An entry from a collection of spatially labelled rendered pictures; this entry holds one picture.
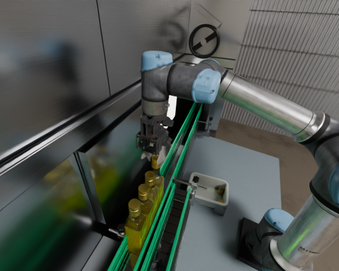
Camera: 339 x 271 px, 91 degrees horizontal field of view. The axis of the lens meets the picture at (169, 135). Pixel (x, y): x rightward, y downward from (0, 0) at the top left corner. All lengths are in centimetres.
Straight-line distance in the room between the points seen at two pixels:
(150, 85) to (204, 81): 13
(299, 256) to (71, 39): 78
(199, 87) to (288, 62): 296
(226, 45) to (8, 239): 139
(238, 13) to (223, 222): 126
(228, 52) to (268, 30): 189
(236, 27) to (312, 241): 120
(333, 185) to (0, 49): 60
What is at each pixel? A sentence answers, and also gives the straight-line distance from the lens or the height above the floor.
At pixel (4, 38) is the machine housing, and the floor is 157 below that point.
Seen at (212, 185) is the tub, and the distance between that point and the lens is 110.
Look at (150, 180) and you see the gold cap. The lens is 59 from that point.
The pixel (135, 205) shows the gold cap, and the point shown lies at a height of 116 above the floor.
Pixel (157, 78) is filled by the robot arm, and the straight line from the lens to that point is 41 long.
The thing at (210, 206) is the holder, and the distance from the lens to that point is 101.
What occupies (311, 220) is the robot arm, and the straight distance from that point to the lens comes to 57.
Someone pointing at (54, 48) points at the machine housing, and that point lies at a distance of 41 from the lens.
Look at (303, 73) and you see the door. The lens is 336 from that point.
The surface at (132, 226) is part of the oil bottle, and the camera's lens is 59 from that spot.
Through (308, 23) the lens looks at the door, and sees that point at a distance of 328.
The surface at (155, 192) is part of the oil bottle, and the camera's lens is 64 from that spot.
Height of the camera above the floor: 160
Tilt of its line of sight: 35 degrees down
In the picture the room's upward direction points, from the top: 5 degrees clockwise
